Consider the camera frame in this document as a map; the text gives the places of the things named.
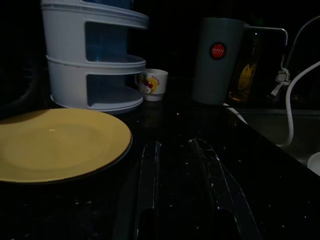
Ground stainless steel sink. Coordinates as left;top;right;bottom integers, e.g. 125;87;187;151
226;102;320;177

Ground white cartoon print cup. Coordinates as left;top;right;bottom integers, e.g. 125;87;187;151
134;68;169;102

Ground yellow oil glass bottle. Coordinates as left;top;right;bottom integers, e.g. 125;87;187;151
228;31;261;103

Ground grey tumbler with red sticker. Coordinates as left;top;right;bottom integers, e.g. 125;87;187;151
191;17;248;106

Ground white flexible hose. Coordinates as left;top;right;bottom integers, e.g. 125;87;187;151
276;60;320;148

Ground white cloth tie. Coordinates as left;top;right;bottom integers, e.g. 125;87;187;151
271;68;292;97

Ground metal sink faucet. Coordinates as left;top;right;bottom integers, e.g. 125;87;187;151
283;15;320;73

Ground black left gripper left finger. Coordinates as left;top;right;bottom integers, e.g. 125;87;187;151
133;141;161;240

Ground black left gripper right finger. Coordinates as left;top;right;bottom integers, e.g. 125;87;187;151
188;138;262;240

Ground thin grey metal bar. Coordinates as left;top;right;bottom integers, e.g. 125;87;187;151
246;24;289;47

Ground yellow plate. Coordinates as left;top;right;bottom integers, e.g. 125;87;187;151
0;107;133;184

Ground plain white plate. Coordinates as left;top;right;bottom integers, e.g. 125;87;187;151
306;151;320;177

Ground white tiered plastic rack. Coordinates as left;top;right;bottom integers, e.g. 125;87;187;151
41;0;150;115

